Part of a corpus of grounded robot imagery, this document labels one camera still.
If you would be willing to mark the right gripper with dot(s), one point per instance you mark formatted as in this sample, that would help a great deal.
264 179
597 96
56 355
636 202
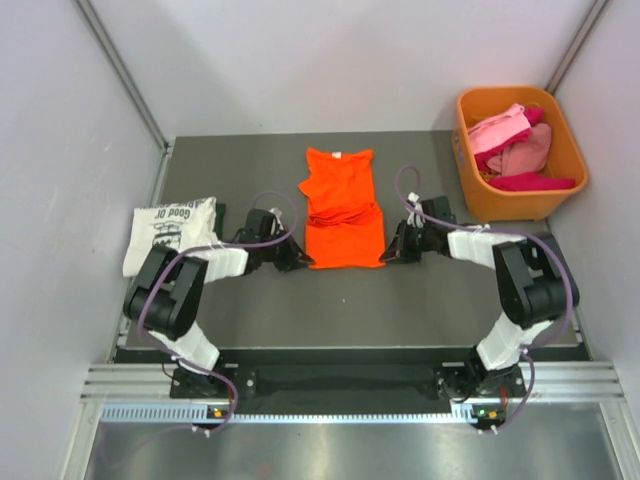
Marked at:
404 253

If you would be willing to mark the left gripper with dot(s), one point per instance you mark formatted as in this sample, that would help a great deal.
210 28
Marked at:
293 255

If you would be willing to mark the orange t-shirt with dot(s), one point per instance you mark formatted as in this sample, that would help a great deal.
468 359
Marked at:
345 224

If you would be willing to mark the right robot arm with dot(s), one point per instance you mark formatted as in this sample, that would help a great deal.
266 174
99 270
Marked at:
535 285

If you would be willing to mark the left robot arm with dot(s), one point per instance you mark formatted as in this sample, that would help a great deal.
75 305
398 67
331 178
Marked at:
165 296

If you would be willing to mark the dark green folded t-shirt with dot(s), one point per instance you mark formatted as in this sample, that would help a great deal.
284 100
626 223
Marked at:
220 212

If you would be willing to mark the orange plastic basket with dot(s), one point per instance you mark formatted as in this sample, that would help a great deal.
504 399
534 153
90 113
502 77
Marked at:
488 204

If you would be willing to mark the white printed folded t-shirt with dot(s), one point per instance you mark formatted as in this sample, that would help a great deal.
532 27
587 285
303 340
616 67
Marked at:
178 226

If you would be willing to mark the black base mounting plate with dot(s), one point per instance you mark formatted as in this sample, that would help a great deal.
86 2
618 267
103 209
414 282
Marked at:
390 380

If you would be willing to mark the magenta t-shirt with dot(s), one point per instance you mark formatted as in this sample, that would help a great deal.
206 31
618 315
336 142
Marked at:
533 181

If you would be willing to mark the salmon pink t-shirt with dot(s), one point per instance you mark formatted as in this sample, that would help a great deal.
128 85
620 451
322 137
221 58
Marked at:
524 157

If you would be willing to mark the light pink t-shirt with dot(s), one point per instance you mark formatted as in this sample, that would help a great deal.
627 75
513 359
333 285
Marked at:
495 131

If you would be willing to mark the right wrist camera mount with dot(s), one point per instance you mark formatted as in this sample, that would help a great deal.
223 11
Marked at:
415 211

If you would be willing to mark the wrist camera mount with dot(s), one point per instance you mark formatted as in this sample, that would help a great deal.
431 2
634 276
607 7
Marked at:
415 211
277 214

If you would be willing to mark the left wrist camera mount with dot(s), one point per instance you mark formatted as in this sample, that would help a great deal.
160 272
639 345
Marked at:
277 214

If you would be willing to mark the aluminium frame extrusion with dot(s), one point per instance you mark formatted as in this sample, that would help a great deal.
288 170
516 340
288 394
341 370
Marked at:
554 382

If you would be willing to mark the slotted cable duct rail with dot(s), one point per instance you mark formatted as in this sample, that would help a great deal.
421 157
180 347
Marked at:
205 414

